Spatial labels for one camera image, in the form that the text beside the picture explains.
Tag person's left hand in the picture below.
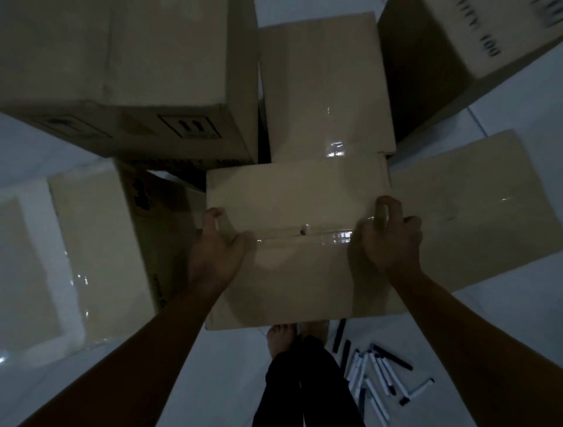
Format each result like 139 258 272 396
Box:
189 207 256 294

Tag person's right hand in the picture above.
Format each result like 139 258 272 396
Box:
361 195 424 282

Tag taped brown cardboard box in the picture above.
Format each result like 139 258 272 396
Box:
205 153 408 331

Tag person's right forearm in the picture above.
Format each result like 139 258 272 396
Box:
389 269 563 427

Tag person's left forearm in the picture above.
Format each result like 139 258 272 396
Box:
18 282 221 427

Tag plain flat brown cardboard box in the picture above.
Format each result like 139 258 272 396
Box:
389 129 563 294

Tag person's left foot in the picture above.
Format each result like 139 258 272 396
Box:
267 324 298 360

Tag person's foot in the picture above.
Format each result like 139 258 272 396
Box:
267 324 298 360
301 320 330 347

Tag person's right foot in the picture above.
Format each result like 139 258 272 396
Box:
301 320 330 347

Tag pile of black white markers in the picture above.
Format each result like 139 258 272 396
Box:
331 318 436 427

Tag cardboard box with white label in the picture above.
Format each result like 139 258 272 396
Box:
0 158 208 367

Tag person's black trousers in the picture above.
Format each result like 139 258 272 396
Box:
252 335 366 427

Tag cardboard box with black lettering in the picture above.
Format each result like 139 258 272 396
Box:
377 0 563 143

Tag tall glossy taped cardboard box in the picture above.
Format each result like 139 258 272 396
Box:
259 12 397 164

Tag large printed brown cardboard box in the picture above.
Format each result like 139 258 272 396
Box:
0 0 260 173

